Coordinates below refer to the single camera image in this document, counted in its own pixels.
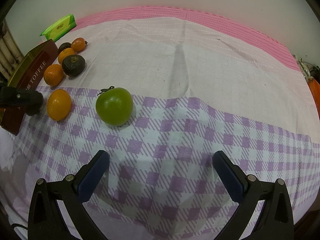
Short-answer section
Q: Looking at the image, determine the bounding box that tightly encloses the orange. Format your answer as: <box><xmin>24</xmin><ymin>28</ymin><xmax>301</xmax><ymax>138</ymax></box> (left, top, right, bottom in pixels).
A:
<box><xmin>43</xmin><ymin>64</ymin><xmax>65</xmax><ymax>87</ymax></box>
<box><xmin>47</xmin><ymin>89</ymin><xmax>72</xmax><ymax>121</ymax></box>
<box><xmin>58</xmin><ymin>48</ymin><xmax>76</xmax><ymax>64</ymax></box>

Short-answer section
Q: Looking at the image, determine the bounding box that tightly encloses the dark mangosteen front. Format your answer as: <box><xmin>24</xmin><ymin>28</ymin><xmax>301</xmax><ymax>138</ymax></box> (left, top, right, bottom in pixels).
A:
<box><xmin>62</xmin><ymin>55</ymin><xmax>86</xmax><ymax>77</ymax></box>

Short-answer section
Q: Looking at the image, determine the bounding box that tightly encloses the dark mangosteen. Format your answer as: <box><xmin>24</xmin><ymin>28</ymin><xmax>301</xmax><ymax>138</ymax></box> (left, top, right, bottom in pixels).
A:
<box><xmin>58</xmin><ymin>42</ymin><xmax>71</xmax><ymax>54</ymax></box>
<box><xmin>62</xmin><ymin>55</ymin><xmax>86</xmax><ymax>77</ymax></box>

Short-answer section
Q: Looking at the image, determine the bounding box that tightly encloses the dark mangosteen back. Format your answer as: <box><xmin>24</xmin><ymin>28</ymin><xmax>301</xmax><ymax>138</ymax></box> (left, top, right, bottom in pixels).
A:
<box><xmin>58</xmin><ymin>42</ymin><xmax>71</xmax><ymax>54</ymax></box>

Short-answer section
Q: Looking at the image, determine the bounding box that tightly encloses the orange-red persimmon tomato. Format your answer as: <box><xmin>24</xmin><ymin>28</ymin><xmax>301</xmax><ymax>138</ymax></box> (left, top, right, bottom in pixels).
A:
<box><xmin>71</xmin><ymin>37</ymin><xmax>87</xmax><ymax>53</ymax></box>

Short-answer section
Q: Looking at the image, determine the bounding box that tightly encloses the green tomato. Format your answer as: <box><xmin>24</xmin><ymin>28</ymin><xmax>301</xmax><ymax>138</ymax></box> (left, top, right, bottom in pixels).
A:
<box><xmin>95</xmin><ymin>86</ymin><xmax>133</xmax><ymax>126</ymax></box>

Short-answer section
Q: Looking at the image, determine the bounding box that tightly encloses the gold toffee tin box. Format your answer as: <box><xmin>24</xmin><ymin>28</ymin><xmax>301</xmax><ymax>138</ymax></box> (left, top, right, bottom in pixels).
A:
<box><xmin>1</xmin><ymin>40</ymin><xmax>58</xmax><ymax>135</ymax></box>

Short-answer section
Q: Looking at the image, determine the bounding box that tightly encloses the beige patterned curtain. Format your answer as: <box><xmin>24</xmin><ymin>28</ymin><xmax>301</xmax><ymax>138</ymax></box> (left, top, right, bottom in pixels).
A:
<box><xmin>0</xmin><ymin>21</ymin><xmax>23</xmax><ymax>81</ymax></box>

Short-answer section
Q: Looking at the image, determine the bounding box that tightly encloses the green tissue pack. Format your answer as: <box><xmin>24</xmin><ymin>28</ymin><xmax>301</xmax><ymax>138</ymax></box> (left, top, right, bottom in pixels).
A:
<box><xmin>40</xmin><ymin>14</ymin><xmax>76</xmax><ymax>42</ymax></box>

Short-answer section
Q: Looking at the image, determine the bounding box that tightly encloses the pink purple checkered tablecloth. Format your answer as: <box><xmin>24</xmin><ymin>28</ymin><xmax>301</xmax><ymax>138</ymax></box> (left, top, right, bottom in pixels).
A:
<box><xmin>1</xmin><ymin>7</ymin><xmax>319</xmax><ymax>239</ymax></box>

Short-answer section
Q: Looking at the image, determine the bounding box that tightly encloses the orange object at edge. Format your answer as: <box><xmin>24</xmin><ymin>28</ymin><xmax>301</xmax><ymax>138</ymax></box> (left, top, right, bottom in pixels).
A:
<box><xmin>307</xmin><ymin>77</ymin><xmax>320</xmax><ymax>116</ymax></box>

